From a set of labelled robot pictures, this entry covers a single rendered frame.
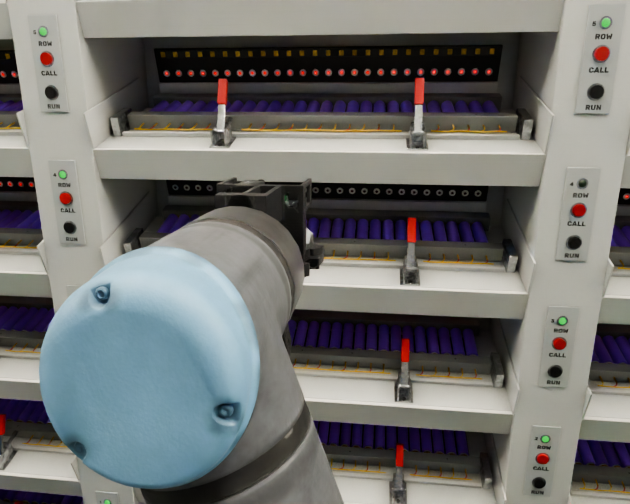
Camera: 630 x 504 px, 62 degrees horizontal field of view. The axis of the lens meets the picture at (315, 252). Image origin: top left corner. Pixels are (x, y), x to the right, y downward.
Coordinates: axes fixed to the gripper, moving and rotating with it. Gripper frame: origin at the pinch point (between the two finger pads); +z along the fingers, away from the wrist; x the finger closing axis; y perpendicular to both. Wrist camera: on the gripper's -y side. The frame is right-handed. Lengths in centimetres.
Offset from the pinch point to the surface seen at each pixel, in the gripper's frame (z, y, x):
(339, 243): 22.9, -6.2, -3.8
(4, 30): 16, 24, 41
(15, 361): 21, -28, 51
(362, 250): 23.1, -7.2, -7.3
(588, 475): 24, -44, -45
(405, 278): 18.4, -9.9, -13.6
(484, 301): 16.8, -12.4, -24.5
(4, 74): 32, 19, 54
